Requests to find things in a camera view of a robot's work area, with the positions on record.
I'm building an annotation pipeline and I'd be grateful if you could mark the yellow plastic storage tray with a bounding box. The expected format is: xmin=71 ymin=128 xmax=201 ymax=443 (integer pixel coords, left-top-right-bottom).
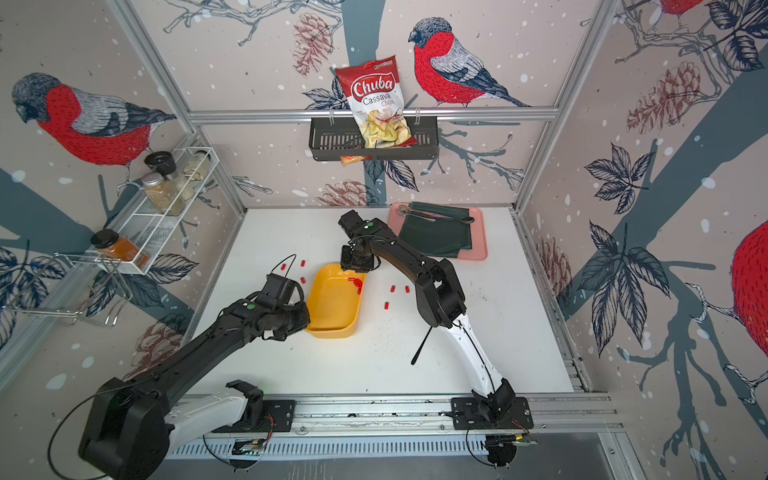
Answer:
xmin=307 ymin=264 xmax=366 ymax=339

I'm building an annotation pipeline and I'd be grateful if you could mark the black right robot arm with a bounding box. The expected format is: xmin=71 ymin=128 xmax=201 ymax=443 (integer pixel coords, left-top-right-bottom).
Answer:
xmin=339 ymin=210 xmax=516 ymax=423

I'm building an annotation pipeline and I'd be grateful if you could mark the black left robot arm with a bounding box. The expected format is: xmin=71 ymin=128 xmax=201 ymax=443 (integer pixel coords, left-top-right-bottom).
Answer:
xmin=78 ymin=299 xmax=310 ymax=479

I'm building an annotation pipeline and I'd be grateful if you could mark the dark green cloth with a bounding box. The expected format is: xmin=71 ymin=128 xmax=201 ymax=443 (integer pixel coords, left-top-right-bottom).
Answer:
xmin=398 ymin=202 xmax=473 ymax=258

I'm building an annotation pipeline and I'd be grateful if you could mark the pink plastic tray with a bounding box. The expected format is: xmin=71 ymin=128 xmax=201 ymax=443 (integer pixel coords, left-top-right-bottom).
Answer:
xmin=387 ymin=203 xmax=488 ymax=261

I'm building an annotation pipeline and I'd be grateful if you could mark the red Chuba chips bag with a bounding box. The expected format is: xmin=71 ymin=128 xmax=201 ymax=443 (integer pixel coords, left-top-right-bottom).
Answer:
xmin=336 ymin=56 xmax=417 ymax=149

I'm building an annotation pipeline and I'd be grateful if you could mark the silver lid spice jar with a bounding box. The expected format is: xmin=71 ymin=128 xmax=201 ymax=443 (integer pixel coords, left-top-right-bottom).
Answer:
xmin=141 ymin=172 xmax=184 ymax=216

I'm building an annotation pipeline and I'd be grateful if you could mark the clear spice jar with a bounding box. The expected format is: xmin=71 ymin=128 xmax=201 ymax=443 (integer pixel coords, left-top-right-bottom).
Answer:
xmin=181 ymin=150 xmax=210 ymax=201

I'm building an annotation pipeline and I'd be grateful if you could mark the orange spice jar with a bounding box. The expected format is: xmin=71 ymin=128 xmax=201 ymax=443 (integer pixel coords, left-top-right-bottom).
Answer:
xmin=91 ymin=229 xmax=149 ymax=268

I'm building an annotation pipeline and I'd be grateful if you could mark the black lid spice jar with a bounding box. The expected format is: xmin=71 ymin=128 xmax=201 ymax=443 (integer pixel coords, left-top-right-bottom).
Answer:
xmin=144 ymin=151 xmax=177 ymax=178

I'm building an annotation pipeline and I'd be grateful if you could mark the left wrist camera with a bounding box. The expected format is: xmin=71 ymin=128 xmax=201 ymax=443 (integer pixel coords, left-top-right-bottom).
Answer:
xmin=259 ymin=273 xmax=304 ymax=306

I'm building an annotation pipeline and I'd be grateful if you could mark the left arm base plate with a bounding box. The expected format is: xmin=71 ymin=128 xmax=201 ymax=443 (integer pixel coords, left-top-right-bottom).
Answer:
xmin=213 ymin=398 xmax=296 ymax=433

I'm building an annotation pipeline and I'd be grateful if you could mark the black wall basket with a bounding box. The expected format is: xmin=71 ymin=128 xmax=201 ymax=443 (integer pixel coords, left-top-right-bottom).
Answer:
xmin=309 ymin=116 xmax=439 ymax=161

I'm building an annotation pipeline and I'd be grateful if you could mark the white wire spice rack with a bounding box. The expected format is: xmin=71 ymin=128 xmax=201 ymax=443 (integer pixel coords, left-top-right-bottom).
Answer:
xmin=108 ymin=146 xmax=219 ymax=275

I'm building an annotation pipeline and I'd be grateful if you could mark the chrome wire rack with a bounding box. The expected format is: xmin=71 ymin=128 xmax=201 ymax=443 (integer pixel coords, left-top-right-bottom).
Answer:
xmin=1 ymin=252 xmax=133 ymax=327

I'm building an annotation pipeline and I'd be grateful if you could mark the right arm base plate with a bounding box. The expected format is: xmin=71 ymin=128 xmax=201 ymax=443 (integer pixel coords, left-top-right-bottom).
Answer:
xmin=450 ymin=397 xmax=534 ymax=430

